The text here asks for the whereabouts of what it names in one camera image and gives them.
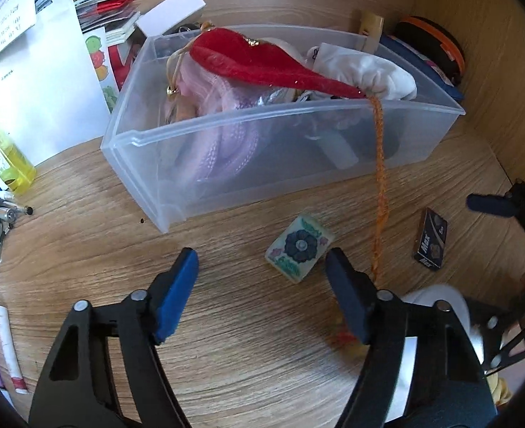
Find white marker with red cap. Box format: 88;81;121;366
0;305;30;395

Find small staples box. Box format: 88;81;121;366
413;207;449;272

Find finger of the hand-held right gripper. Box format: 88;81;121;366
464;294;525;374
466;192;519;219

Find fruit sticker sheet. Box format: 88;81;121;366
84;27;122;112

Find small white box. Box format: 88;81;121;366
135;0;206;37

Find dark green labelled bottle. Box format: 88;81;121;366
309;131;361;170

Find pale green rectangular block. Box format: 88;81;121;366
265;215;335;284

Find black pouch with orange stripe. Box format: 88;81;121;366
394;15;466;85

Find yellow fuzzy object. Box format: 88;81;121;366
485;372;513;406

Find white paper sheet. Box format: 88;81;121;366
0;0;111;165

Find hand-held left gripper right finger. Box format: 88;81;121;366
325;247;499;428

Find yellow green bottle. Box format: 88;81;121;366
0;111;37;194

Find blue patchwork pencil pouch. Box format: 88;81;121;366
380;33;464;101

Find white cloth bag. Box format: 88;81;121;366
307;42;417;101

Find doll with pink hair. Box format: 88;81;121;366
164;38;299;183

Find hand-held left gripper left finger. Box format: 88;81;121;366
28;247;200;428

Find wooden desktop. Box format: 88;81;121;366
0;111;525;428

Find stack of books and packets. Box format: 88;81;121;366
72;0;142;45

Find red velvet pouch with cord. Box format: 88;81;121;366
190;27;388;357

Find clear plastic storage box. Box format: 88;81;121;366
101;24;466;235

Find red and white packet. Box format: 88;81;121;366
107;38;145;92

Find metal keyring trinkets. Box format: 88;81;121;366
168;21;203;36

